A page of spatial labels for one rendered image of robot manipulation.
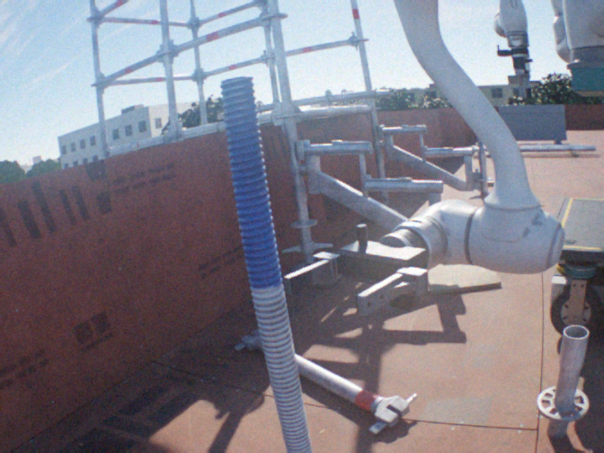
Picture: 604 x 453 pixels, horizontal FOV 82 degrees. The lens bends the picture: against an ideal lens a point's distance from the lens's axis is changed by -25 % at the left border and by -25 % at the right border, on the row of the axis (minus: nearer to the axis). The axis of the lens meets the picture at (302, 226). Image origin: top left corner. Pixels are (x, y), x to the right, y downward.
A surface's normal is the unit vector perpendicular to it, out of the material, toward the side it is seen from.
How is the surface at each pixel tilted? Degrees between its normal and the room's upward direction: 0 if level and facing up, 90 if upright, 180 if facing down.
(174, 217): 90
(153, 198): 90
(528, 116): 90
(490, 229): 78
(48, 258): 90
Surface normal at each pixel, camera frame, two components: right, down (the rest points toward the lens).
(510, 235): -0.69, 0.07
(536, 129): -0.48, 0.27
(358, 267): -0.74, 0.25
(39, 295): 0.87, 0.00
